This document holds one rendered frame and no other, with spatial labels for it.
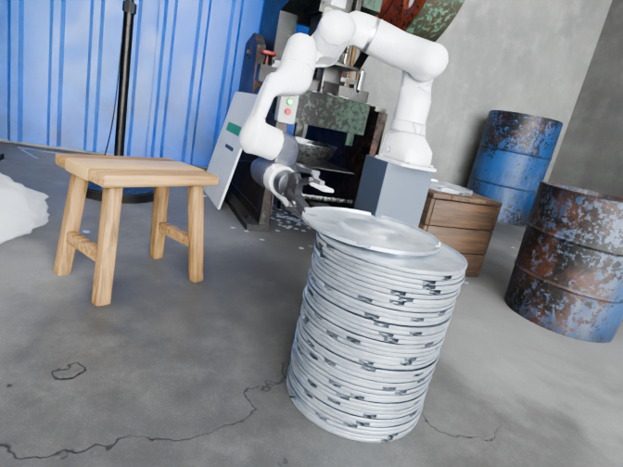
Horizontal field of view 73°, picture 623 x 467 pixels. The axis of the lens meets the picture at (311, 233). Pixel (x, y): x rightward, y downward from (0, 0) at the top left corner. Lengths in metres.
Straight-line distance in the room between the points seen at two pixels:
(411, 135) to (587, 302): 0.81
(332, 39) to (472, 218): 0.95
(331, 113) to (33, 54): 1.95
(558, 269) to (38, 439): 1.50
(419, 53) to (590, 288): 0.95
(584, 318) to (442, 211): 0.61
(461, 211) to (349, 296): 1.17
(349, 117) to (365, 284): 1.42
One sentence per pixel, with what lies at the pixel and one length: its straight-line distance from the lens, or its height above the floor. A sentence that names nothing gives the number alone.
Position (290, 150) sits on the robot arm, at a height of 0.43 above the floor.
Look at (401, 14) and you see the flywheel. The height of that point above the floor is 1.11.
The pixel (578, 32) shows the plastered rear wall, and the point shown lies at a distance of 5.16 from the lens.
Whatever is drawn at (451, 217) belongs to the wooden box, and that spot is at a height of 0.26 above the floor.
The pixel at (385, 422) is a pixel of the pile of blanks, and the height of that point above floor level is 0.05.
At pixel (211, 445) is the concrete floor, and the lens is 0.80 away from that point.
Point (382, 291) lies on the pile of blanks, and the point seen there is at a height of 0.30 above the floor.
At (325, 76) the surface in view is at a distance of 2.06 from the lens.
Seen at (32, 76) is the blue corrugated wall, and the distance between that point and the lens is 3.25.
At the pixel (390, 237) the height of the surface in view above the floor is 0.35.
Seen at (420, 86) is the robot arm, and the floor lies 0.71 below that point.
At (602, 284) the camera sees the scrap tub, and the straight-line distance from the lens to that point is 1.68.
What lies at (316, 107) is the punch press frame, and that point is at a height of 0.58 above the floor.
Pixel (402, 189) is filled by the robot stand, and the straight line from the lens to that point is 1.47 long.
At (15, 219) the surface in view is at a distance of 1.44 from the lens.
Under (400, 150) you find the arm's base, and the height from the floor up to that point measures 0.49.
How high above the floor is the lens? 0.55
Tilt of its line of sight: 16 degrees down
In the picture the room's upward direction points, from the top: 12 degrees clockwise
